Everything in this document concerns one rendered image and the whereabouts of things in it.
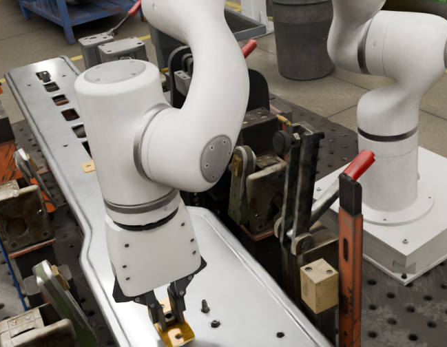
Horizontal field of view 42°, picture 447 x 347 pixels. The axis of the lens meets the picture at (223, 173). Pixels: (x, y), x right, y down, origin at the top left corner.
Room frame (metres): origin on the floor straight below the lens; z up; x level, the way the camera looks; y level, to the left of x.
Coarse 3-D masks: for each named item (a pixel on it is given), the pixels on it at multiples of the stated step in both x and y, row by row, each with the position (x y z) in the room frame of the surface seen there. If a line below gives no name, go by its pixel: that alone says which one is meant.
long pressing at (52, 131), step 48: (48, 96) 1.36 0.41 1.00; (48, 144) 1.10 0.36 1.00; (96, 192) 0.89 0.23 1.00; (96, 240) 0.74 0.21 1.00; (96, 288) 0.63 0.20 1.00; (192, 288) 0.61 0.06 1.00; (240, 288) 0.59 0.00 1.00; (144, 336) 0.53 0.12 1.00; (240, 336) 0.51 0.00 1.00; (288, 336) 0.50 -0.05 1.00
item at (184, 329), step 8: (168, 304) 0.57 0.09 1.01; (168, 312) 0.55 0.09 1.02; (168, 320) 0.53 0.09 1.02; (176, 320) 0.54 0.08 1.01; (168, 328) 0.53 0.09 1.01; (176, 328) 0.53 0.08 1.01; (184, 328) 0.53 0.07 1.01; (160, 336) 0.52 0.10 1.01; (168, 336) 0.52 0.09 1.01; (184, 336) 0.51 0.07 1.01; (192, 336) 0.51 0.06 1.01; (168, 344) 0.50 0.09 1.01; (176, 344) 0.50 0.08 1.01
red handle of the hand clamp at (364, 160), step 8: (360, 152) 0.67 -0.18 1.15; (368, 152) 0.66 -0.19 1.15; (360, 160) 0.65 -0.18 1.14; (368, 160) 0.65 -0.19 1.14; (352, 168) 0.65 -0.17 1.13; (360, 168) 0.65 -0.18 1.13; (352, 176) 0.64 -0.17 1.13; (360, 176) 0.65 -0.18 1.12; (336, 184) 0.64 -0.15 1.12; (328, 192) 0.64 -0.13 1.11; (336, 192) 0.63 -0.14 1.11; (320, 200) 0.63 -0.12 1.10; (328, 200) 0.63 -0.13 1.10; (312, 208) 0.63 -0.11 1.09; (320, 208) 0.62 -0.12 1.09; (328, 208) 0.63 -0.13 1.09; (312, 216) 0.62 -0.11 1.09; (320, 216) 0.62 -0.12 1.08; (312, 224) 0.62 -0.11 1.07; (288, 232) 0.62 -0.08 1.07
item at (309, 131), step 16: (304, 128) 0.62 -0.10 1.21; (288, 144) 0.60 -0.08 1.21; (304, 144) 0.61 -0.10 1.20; (288, 160) 0.63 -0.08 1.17; (304, 160) 0.60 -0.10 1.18; (288, 176) 0.63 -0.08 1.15; (304, 176) 0.60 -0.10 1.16; (288, 192) 0.63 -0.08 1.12; (304, 192) 0.60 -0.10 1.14; (288, 208) 0.63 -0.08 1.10; (304, 208) 0.60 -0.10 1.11; (288, 224) 0.62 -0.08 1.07; (304, 224) 0.60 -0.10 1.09; (288, 240) 0.62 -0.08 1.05
